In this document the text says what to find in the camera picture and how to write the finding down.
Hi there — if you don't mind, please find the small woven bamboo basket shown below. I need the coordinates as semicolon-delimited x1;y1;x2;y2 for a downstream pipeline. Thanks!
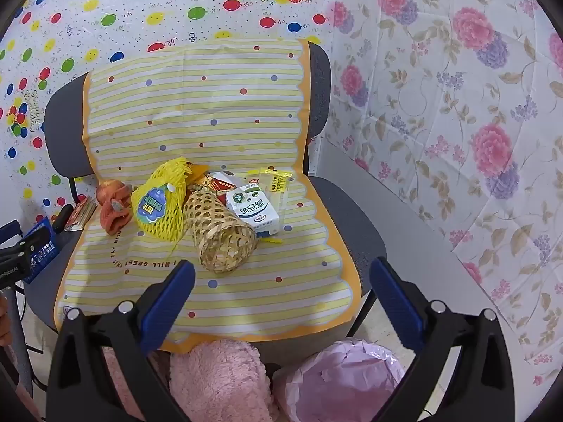
182;187;259;274

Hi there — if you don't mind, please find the bin with pink liner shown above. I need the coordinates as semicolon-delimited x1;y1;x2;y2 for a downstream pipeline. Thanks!
273;338;407;422

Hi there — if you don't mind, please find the floral print plastic sheet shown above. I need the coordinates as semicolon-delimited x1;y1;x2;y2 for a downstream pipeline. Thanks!
303;0;563;388

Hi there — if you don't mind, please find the red apple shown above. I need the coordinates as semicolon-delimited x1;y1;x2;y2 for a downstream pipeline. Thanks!
97;180;133;205

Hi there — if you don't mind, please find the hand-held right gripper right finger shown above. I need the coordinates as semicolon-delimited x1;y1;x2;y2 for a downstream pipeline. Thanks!
371;257;515;422

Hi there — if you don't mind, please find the blue plastic mesh basket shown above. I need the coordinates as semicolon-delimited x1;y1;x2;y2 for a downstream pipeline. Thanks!
22;219;61;284

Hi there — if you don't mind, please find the yellow foam fruit net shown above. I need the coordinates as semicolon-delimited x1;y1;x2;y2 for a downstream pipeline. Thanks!
131;157;208;243

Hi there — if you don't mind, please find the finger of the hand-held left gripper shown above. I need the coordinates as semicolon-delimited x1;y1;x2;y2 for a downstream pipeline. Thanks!
0;221;38;269

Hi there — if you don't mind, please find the grey office chair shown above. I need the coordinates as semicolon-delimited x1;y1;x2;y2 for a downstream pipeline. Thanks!
22;41;392;354

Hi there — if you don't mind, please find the clear bag with yellow header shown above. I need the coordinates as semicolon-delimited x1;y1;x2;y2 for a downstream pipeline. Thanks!
257;168;293;225

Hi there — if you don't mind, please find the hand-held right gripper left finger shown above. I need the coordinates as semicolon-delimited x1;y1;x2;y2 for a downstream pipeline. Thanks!
46;260;196;422

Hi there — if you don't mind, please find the person's left hand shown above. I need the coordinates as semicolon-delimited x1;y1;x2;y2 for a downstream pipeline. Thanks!
0;294;14;348

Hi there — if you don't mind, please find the yellow striped dotted plastic sheet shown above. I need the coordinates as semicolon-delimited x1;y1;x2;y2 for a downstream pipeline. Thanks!
53;37;363;344

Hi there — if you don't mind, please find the orange book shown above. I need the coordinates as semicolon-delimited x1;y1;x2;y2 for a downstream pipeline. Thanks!
64;197;98;233

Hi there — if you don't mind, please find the red and gold snack packet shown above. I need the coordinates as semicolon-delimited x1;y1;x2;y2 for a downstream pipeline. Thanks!
199;171;238;205

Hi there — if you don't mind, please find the white milk carton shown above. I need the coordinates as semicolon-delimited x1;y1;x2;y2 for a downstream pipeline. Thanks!
225;184;280;236

